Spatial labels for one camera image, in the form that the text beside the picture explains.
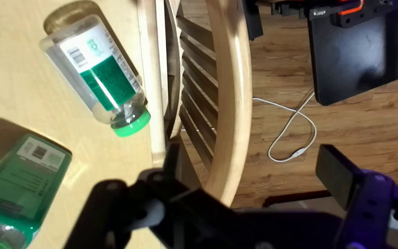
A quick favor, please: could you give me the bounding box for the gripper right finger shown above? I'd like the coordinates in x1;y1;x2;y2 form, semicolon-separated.
315;144;398;249

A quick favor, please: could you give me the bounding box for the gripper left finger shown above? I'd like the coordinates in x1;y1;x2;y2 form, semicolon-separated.
64;141;236;249

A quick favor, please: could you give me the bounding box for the light wooden chair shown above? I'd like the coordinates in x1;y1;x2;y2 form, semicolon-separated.
136;0;254;208

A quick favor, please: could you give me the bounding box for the green mouthwash bottle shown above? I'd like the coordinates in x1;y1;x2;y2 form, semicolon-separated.
0;133;73;249

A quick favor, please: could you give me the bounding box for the clear bottle with green cap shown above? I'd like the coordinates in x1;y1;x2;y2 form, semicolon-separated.
39;1;151;138

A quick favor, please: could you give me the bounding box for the black flat panel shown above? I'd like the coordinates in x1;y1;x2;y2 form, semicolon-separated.
307;0;398;107

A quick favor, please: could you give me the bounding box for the orange and black clamp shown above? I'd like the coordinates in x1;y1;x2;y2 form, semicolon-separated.
310;0;393;28

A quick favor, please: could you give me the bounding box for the white cable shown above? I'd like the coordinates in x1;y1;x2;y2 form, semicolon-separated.
253;91;318;163

